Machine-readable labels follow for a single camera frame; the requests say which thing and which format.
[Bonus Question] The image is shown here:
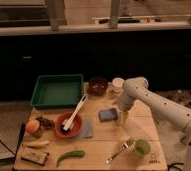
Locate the blue sponge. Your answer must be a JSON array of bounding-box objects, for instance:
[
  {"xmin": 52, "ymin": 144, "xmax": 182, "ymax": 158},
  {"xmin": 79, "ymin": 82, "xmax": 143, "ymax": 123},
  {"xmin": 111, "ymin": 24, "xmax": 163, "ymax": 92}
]
[{"xmin": 99, "ymin": 108, "xmax": 118, "ymax": 122}]

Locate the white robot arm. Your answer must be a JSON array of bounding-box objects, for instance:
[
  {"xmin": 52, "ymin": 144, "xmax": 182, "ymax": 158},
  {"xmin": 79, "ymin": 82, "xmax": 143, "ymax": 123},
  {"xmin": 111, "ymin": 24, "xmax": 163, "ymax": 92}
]
[{"xmin": 117, "ymin": 77, "xmax": 191, "ymax": 171}]

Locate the green cup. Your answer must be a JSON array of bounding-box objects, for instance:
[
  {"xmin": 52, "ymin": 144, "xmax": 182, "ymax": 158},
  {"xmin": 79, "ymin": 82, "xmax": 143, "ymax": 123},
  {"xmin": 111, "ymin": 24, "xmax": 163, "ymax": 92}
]
[{"xmin": 133, "ymin": 139, "xmax": 151, "ymax": 157}]

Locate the grey cloth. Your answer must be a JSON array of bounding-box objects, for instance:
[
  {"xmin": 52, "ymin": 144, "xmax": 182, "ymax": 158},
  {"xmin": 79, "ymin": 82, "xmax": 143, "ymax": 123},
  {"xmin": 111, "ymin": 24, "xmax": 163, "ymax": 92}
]
[{"xmin": 77, "ymin": 117, "xmax": 93, "ymax": 139}]

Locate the dark red bowl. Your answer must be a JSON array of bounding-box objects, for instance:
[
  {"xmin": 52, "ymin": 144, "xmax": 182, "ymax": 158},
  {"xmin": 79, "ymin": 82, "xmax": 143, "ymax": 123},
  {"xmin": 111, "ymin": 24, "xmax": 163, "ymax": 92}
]
[{"xmin": 88, "ymin": 77, "xmax": 108, "ymax": 96}]

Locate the orange bowl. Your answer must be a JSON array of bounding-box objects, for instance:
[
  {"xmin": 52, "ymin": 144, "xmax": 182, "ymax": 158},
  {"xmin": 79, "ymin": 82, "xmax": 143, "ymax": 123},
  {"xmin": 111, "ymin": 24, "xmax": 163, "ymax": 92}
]
[{"xmin": 54, "ymin": 111, "xmax": 84, "ymax": 139}]

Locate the white spatula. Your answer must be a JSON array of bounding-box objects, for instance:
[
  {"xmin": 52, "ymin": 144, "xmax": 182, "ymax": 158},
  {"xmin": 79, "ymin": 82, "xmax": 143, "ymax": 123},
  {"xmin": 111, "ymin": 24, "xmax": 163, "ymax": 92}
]
[{"xmin": 63, "ymin": 94, "xmax": 88, "ymax": 131}]

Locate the green chili pepper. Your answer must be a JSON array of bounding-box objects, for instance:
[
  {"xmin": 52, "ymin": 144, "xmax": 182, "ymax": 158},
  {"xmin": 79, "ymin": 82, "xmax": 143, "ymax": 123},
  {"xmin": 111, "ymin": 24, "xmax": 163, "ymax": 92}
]
[{"xmin": 56, "ymin": 150, "xmax": 85, "ymax": 167}]

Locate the green plastic tray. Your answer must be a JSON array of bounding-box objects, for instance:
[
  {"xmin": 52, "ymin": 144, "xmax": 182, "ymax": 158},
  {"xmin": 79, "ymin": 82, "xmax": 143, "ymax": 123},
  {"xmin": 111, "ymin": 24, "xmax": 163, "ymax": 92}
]
[{"xmin": 31, "ymin": 74, "xmax": 84, "ymax": 109}]

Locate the dark grape bunch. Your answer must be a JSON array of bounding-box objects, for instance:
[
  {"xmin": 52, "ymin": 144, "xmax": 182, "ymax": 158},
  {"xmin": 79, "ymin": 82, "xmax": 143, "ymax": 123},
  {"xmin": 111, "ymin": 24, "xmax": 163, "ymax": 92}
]
[{"xmin": 37, "ymin": 116, "xmax": 54, "ymax": 130}]

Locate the yellow banana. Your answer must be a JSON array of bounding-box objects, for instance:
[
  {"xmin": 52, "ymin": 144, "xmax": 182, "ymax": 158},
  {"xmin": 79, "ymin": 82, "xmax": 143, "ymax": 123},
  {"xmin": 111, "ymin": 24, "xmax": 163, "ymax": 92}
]
[{"xmin": 23, "ymin": 140, "xmax": 50, "ymax": 148}]

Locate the orange fruit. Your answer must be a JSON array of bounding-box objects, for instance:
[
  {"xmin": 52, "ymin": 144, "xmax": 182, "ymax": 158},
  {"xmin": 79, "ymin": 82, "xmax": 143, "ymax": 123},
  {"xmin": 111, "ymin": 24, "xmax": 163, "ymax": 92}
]
[{"xmin": 25, "ymin": 119, "xmax": 40, "ymax": 134}]

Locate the brown wooden block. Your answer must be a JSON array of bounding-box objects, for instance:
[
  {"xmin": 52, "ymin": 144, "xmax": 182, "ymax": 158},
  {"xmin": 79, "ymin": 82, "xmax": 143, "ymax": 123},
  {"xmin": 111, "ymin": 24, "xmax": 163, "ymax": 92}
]
[{"xmin": 21, "ymin": 148, "xmax": 49, "ymax": 166}]

